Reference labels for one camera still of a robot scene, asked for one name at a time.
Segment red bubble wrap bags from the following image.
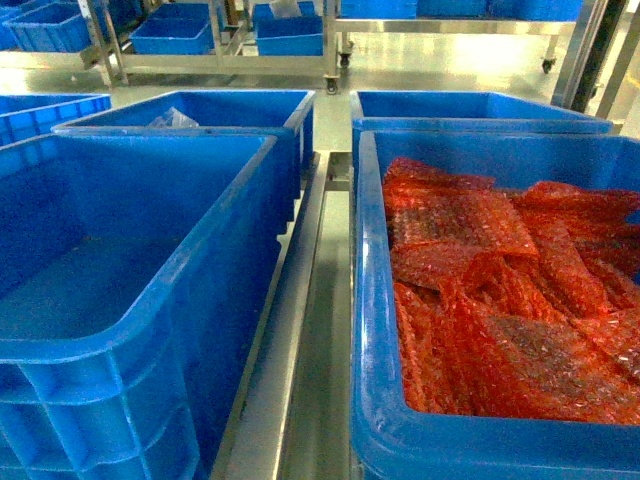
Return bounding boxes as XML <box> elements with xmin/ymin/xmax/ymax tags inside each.
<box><xmin>382</xmin><ymin>157</ymin><xmax>639</xmax><ymax>425</ymax></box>

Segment far wheeled steel rack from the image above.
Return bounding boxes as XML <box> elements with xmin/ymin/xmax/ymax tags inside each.
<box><xmin>76</xmin><ymin>1</ymin><xmax>353</xmax><ymax>94</ymax></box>

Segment blue bin with plastic bag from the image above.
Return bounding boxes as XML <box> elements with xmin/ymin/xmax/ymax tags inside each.
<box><xmin>51</xmin><ymin>88</ymin><xmax>317</xmax><ymax>211</ymax></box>

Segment stainless steel shelf rack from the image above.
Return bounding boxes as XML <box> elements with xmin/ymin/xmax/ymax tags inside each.
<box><xmin>210</xmin><ymin>151</ymin><xmax>354</xmax><ymax>479</ymax></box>

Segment blue bin far left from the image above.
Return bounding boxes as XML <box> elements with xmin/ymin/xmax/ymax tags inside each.
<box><xmin>1</xmin><ymin>93</ymin><xmax>112</xmax><ymax>146</ymax></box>

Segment empty blue target bin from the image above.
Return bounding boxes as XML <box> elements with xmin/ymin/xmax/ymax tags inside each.
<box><xmin>1</xmin><ymin>135</ymin><xmax>294</xmax><ymax>479</ymax></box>

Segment blue bin behind red bags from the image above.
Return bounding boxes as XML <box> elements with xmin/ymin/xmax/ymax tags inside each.
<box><xmin>350</xmin><ymin>90</ymin><xmax>613</xmax><ymax>135</ymax></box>

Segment blue bin with red bags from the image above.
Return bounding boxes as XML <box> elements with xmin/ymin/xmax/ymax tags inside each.
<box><xmin>350</xmin><ymin>128</ymin><xmax>639</xmax><ymax>479</ymax></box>

